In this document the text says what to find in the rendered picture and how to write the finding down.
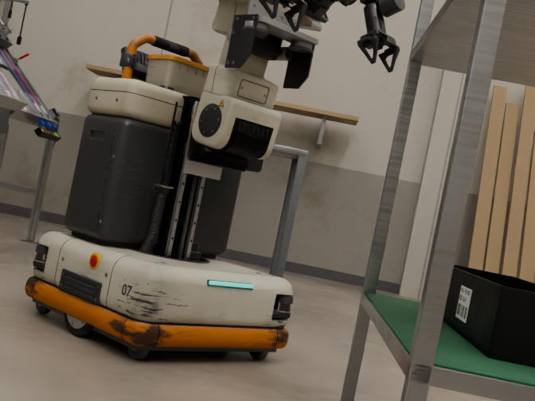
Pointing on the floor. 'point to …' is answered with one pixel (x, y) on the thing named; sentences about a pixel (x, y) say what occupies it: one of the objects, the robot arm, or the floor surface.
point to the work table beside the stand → (287, 205)
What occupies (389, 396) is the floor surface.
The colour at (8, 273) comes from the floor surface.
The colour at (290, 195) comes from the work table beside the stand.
